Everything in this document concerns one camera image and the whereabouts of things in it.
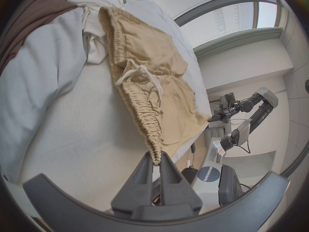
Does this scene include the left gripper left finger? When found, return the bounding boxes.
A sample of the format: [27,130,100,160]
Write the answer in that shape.
[111,151,155,211]

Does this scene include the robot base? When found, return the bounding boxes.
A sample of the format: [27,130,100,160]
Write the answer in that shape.
[180,126,251,207]

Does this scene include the brown garment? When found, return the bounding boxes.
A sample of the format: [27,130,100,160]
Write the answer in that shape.
[0,0,78,72]

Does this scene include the cream white garment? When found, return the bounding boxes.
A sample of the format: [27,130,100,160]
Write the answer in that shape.
[52,0,126,65]

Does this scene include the bed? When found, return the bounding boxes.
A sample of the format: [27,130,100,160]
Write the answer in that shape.
[0,0,213,218]

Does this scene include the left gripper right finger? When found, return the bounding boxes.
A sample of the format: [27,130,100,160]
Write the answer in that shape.
[159,151,203,209]

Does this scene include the grey-green curtain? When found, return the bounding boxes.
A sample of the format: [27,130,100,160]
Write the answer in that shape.
[192,28,283,58]

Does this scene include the tan shorts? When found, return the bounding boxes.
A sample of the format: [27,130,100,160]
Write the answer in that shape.
[98,7,211,166]

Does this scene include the window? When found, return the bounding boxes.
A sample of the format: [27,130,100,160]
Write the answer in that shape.
[173,0,290,37]

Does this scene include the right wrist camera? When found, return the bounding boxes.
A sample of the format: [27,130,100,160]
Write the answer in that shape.
[221,93,236,107]

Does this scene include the pale grey garment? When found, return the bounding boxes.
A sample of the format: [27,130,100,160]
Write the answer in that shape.
[0,6,114,183]

